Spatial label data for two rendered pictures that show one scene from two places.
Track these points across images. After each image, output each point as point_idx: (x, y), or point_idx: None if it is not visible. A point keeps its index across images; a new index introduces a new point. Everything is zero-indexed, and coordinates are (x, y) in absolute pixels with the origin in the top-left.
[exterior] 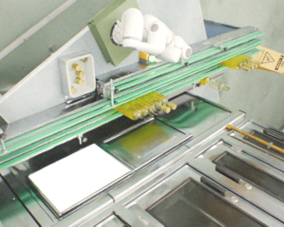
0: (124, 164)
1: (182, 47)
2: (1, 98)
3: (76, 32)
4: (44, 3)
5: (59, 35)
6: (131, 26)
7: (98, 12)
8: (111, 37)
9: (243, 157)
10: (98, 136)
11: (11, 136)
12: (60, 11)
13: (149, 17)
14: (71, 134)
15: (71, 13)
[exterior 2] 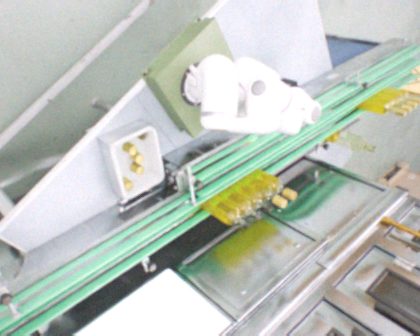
0: (220, 309)
1: (305, 107)
2: (7, 216)
3: (132, 76)
4: (77, 37)
5: (107, 83)
6: (215, 91)
7: (162, 40)
8: (183, 93)
9: (418, 279)
10: (175, 249)
11: (28, 281)
12: (102, 49)
13: (246, 63)
14: (130, 261)
15: (121, 47)
